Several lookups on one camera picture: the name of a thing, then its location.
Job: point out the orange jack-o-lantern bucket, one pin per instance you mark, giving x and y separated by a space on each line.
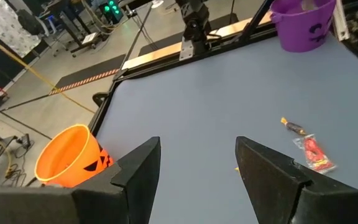
67 155

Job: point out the black table frame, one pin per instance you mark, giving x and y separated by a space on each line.
166 63

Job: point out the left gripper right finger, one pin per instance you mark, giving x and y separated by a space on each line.
284 193

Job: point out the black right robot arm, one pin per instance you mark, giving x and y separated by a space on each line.
196 21

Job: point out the wooden table side board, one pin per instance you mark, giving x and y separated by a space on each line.
157 55

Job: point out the small metal plate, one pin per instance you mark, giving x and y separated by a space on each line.
186 49

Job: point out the hazard striped floor mat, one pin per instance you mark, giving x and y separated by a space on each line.
89 73

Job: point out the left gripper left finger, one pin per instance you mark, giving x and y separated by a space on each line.
104 199

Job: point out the black swivel chair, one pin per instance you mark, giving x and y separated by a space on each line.
30 21

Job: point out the red candy clear wrapper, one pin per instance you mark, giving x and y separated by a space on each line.
315 154

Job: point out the black desk frame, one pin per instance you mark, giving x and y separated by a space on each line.
73 25

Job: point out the thin black diagonal pole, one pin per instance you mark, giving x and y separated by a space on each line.
135 37

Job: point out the white aluminium rail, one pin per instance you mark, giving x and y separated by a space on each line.
341 21

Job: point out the black device green lights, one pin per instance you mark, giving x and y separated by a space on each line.
112 11

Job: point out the white patterned cloth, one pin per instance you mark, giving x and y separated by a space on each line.
5 28

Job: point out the purple halloween bucket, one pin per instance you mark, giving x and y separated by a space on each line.
300 28

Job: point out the black side stand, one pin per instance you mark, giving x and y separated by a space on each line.
166 42

